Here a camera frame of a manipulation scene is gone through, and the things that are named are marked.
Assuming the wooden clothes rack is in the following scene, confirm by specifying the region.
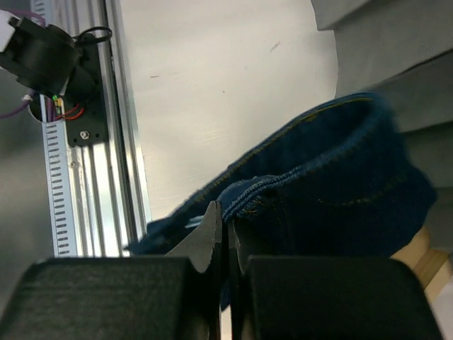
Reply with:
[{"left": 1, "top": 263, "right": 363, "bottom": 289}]
[{"left": 391, "top": 227, "right": 452, "bottom": 303}]

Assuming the aluminium rail base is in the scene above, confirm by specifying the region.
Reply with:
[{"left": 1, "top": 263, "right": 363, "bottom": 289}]
[{"left": 31, "top": 1, "right": 151, "bottom": 257}]

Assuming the grey pleated skirt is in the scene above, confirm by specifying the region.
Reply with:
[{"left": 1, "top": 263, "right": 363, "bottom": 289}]
[{"left": 309, "top": 0, "right": 453, "bottom": 188}]

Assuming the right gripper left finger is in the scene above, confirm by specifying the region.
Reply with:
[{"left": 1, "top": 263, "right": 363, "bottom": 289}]
[{"left": 1, "top": 201, "right": 222, "bottom": 339}]

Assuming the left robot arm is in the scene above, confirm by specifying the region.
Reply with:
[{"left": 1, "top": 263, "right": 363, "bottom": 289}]
[{"left": 1, "top": 11, "right": 100, "bottom": 104}]

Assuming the dark blue denim skirt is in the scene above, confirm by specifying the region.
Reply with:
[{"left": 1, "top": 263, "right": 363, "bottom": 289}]
[{"left": 122, "top": 92, "right": 438, "bottom": 309}]

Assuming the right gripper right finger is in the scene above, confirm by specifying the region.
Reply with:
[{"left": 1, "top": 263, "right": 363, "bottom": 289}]
[{"left": 228, "top": 223, "right": 442, "bottom": 339}]

